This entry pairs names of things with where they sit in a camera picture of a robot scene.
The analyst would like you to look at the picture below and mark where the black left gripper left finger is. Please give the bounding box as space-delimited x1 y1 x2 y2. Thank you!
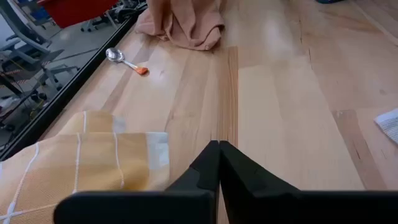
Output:
53 140 221 224

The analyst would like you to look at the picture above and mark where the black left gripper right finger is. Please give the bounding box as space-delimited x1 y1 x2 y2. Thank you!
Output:
219 140 398 224

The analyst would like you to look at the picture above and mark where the yellow towel with white lines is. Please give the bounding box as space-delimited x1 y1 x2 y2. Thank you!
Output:
0 110 170 224

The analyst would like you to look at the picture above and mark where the pink towel with white lines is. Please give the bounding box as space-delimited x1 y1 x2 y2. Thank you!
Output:
134 0 226 51

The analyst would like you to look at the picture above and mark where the white waffle towel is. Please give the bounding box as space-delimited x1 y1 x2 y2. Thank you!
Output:
374 108 398 146

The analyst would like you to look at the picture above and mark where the red panel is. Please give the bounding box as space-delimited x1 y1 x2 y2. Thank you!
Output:
37 0 119 29

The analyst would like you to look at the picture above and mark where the grey office chair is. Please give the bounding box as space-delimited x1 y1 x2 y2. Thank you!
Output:
0 0 80 94

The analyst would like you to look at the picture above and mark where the metal spoon with orange handle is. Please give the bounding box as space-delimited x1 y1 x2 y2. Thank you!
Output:
105 47 149 76

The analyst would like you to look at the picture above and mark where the black metal table frame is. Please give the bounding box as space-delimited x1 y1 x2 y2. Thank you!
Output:
0 2 149 162

